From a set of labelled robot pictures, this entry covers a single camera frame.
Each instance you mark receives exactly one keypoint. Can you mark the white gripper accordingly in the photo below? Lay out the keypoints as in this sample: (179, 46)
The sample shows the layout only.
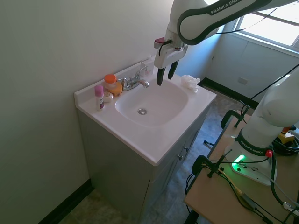
(168, 56)

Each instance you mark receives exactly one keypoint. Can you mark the white tissue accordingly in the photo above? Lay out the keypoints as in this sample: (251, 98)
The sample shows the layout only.
(189, 82)

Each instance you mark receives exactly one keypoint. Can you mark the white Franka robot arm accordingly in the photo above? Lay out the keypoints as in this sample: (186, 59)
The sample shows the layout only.
(198, 18)

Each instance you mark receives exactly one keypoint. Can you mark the white card box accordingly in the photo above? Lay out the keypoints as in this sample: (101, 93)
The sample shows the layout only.
(147, 67)

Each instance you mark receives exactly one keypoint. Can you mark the chrome sink drain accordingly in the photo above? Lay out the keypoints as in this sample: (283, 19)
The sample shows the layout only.
(142, 111)

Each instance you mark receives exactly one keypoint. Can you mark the orange round tub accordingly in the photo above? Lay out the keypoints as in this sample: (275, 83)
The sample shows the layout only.
(116, 89)

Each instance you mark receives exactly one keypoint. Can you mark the clear jar with orange lid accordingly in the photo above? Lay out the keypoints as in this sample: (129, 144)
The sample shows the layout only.
(110, 79)

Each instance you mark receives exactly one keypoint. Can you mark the black baseboard strip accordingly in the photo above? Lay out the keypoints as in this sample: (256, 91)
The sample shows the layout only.
(65, 203)
(224, 88)

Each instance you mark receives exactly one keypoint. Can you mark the small white round jar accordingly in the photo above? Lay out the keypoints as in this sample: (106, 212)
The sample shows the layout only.
(108, 97)

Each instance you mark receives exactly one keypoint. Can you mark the white sink vanity top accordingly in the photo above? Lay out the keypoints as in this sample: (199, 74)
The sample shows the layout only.
(149, 140)

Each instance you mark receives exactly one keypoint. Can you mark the white stick with pink cap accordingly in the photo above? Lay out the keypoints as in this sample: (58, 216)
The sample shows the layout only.
(99, 98)

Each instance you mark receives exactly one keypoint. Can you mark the black C clamp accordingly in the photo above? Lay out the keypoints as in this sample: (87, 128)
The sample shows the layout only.
(230, 115)
(201, 163)

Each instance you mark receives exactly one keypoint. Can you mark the metal cabinet knob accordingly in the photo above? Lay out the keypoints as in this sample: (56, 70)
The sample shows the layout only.
(180, 156)
(186, 147)

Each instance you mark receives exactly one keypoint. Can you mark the grey vanity cabinet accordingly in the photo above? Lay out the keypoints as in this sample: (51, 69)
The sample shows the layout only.
(121, 168)

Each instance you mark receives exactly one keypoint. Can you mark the light wooden robot table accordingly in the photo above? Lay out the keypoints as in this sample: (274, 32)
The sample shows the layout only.
(210, 193)

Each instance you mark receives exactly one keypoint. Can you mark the red round plug cap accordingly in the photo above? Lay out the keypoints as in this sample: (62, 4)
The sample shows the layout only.
(268, 153)

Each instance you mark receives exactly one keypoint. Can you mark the yellow emergency stop box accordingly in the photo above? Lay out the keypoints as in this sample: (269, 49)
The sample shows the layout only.
(287, 137)

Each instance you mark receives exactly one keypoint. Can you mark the white wall outlet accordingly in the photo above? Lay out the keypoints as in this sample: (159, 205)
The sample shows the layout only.
(242, 80)

